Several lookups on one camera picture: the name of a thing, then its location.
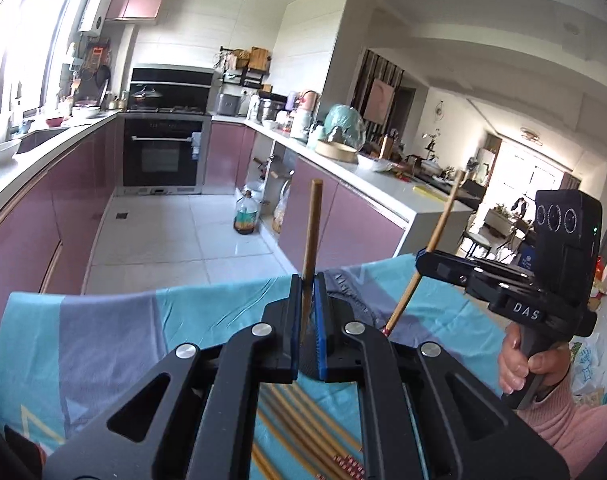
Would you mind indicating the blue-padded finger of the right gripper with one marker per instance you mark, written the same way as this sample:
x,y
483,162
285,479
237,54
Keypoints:
x,y
444,267

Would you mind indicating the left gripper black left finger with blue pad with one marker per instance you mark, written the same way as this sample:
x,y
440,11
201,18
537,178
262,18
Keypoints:
x,y
192,415

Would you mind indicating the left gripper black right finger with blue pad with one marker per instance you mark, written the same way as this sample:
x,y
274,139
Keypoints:
x,y
423,415

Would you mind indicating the bamboo chopstick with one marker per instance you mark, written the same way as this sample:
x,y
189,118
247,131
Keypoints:
x,y
263,464
301,434
310,256
330,449
338,438
435,238
324,417
283,444

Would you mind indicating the pink sleeved forearm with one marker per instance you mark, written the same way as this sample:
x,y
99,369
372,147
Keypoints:
x,y
576,431

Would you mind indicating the person's right hand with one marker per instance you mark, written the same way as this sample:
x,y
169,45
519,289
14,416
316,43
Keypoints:
x,y
552,365

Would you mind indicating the pink lower cabinets right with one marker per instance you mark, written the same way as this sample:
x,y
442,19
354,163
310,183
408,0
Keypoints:
x,y
354,227

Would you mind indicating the pink cabinets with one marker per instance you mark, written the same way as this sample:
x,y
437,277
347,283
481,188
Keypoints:
x,y
48,229
354,227

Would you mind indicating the teal grey patterned tablecloth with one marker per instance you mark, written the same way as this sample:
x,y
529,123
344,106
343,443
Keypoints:
x,y
65,359

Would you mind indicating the teal mesh food cover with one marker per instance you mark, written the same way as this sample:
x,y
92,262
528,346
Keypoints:
x,y
344,124

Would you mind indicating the plastic oil bottle on floor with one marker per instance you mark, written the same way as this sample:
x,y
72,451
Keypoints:
x,y
246,214

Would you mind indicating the pink electric kettle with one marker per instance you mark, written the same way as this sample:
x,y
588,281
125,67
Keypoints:
x,y
308,101

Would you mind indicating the pink lower cabinets left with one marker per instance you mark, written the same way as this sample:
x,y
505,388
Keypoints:
x,y
48,229

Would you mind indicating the black built-in oven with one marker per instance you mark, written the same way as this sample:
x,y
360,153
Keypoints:
x,y
164,153

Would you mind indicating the white bowl on counter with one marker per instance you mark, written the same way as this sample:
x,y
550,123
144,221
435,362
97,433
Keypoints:
x,y
8,150

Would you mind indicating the black range hood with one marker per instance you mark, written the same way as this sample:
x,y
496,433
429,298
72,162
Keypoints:
x,y
173,89

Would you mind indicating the white water heater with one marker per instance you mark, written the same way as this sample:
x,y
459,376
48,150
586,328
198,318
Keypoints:
x,y
93,17

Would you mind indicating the black camera box three lenses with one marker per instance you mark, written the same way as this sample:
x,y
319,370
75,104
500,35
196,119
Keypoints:
x,y
567,236

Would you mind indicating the black wall shelf rack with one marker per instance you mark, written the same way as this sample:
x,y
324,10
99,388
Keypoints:
x,y
244,68

